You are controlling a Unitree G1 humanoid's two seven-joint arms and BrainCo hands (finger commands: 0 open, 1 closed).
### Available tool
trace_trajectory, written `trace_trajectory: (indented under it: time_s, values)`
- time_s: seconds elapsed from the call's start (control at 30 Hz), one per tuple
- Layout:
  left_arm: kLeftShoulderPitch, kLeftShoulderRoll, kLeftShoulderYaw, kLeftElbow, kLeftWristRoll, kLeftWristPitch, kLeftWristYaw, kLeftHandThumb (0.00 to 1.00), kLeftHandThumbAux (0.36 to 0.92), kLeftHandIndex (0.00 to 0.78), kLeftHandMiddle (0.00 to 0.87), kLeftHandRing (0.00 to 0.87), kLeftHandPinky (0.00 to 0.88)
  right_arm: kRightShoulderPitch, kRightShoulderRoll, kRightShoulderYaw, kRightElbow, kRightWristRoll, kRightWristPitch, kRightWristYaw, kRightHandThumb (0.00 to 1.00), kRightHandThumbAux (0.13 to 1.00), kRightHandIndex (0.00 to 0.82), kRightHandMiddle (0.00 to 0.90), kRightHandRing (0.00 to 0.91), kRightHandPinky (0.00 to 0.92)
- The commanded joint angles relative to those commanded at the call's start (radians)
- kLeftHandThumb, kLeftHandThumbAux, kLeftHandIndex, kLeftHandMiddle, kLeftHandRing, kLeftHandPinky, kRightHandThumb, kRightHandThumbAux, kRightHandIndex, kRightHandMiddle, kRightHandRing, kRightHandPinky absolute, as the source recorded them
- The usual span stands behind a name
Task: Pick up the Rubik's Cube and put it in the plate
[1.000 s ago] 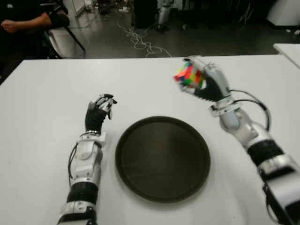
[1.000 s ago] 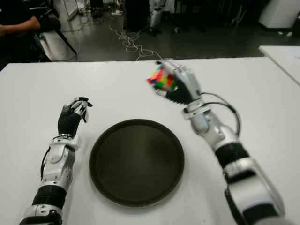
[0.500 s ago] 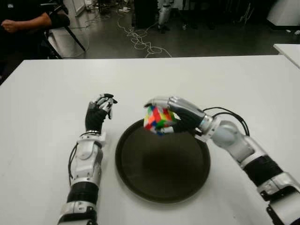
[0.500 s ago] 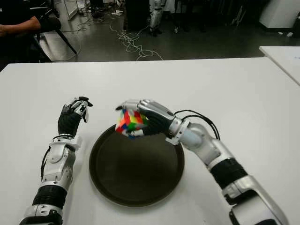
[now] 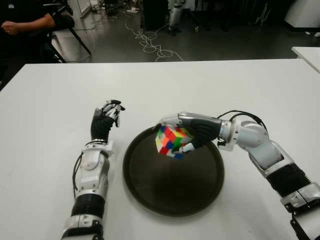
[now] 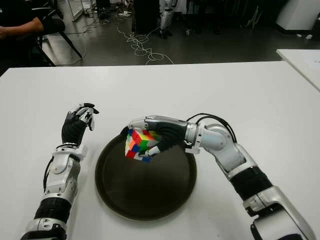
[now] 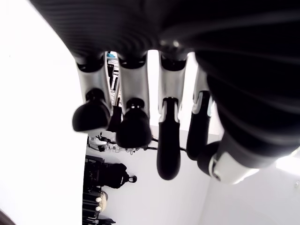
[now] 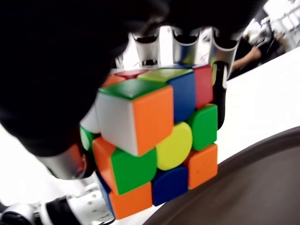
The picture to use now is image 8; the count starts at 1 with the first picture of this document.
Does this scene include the multicolour Rubik's cube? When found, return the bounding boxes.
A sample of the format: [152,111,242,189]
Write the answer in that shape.
[79,64,219,220]

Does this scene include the person bare forearm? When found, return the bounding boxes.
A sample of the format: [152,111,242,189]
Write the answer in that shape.
[231,48,262,73]

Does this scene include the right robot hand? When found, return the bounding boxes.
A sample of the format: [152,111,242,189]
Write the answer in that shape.
[0,0,270,181]

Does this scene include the seated person black clothes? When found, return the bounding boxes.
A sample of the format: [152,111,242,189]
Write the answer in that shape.
[240,35,256,53]

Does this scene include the round dark brown plate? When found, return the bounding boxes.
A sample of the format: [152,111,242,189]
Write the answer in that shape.
[138,126,300,225]

